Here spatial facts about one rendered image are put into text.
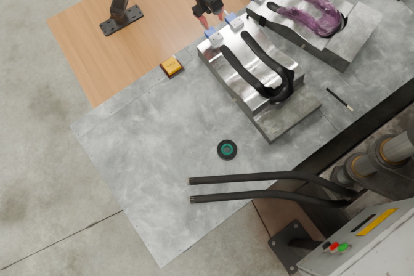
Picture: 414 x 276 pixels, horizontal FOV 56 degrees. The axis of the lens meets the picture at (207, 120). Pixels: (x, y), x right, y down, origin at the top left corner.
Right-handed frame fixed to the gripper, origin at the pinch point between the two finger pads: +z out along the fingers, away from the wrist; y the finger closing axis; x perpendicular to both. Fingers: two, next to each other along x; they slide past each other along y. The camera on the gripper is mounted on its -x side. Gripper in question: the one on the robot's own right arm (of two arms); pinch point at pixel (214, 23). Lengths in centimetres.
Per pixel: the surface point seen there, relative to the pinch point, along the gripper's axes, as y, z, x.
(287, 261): -25, 135, -35
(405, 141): 3, 0, -85
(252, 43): 11.2, 16.6, -3.6
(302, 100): 12.1, 33.8, -29.5
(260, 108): -4.6, 26.5, -26.3
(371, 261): -22, 4, -100
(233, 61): -0.1, 17.4, -4.8
